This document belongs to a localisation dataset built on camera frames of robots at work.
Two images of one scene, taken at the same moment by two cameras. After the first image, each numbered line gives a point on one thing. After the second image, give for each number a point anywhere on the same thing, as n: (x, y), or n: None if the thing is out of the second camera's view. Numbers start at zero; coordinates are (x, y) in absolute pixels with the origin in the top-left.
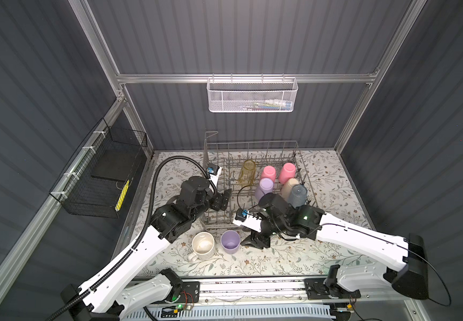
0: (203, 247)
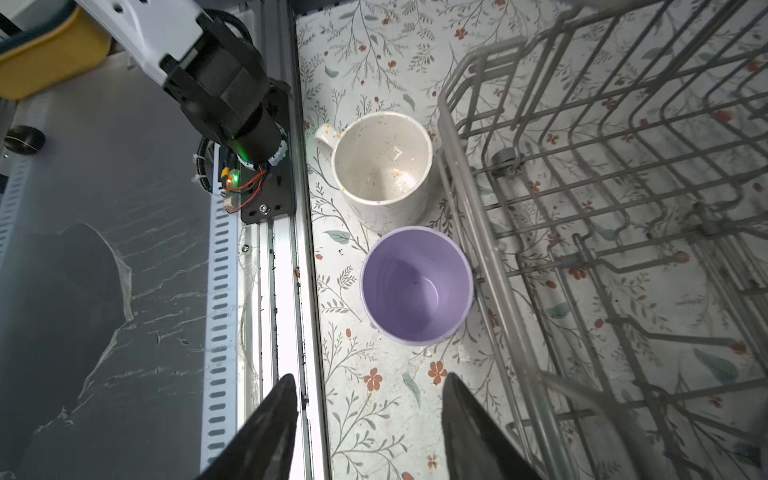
0: (382, 164)
